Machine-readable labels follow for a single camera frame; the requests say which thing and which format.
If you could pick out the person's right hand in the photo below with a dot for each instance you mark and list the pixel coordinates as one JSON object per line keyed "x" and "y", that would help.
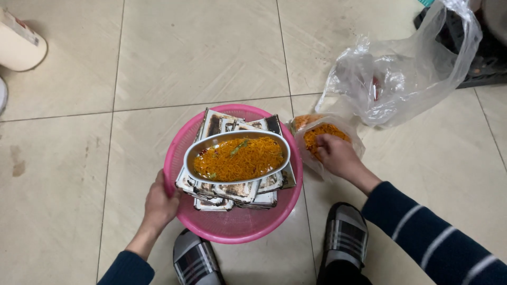
{"x": 338, "y": 158}

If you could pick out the person's left hand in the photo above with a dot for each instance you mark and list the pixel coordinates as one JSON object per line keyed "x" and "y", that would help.
{"x": 158, "y": 206}

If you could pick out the person's right fingers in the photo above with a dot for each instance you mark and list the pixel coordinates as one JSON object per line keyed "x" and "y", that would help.
{"x": 324, "y": 147}

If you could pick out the clear bag of orange snack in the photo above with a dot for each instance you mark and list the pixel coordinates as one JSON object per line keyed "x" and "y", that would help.
{"x": 317, "y": 130}

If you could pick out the pink plastic basket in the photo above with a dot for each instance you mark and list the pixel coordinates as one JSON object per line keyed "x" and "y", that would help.
{"x": 233, "y": 225}

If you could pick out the orange fried noodle snack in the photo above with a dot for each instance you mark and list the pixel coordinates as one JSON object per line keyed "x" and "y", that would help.
{"x": 239, "y": 159}

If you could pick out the oval metal dish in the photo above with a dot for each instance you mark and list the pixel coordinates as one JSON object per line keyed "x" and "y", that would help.
{"x": 237, "y": 158}

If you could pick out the striped right slipper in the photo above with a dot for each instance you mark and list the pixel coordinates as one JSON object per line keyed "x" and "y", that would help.
{"x": 345, "y": 237}

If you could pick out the striped slipper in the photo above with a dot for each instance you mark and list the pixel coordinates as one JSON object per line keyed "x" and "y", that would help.
{"x": 345, "y": 237}
{"x": 195, "y": 261}

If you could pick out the stack of foil trays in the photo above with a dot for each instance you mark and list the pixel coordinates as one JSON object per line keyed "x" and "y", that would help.
{"x": 237, "y": 194}

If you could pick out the large clear plastic bag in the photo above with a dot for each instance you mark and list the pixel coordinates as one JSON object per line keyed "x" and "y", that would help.
{"x": 400, "y": 75}

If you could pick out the striped left slipper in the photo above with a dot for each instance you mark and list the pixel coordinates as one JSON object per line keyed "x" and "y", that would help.
{"x": 195, "y": 261}

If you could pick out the dark crate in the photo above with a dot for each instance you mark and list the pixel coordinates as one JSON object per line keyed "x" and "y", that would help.
{"x": 487, "y": 43}

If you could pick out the cream cylindrical container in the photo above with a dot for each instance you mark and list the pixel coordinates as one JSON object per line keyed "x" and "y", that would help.
{"x": 18, "y": 43}

